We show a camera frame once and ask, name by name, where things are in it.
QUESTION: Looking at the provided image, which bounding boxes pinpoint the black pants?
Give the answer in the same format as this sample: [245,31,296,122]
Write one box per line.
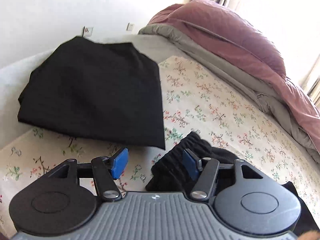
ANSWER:
[145,132,319,236]

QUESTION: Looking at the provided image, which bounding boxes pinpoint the floral bed sheet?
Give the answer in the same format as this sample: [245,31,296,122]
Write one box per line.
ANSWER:
[1,54,319,237]

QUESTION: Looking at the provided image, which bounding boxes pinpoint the folded black garment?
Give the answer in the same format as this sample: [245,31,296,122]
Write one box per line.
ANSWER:
[17,37,165,149]

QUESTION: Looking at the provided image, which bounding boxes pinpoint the pink and grey duvet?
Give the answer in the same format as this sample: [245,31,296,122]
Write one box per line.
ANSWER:
[140,0,319,160]

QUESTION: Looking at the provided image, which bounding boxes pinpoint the white wall socket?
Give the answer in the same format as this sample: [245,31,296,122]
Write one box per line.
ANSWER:
[82,26,93,37]

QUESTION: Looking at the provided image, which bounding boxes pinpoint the white wall switch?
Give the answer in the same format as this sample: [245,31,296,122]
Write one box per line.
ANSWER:
[126,23,135,31]

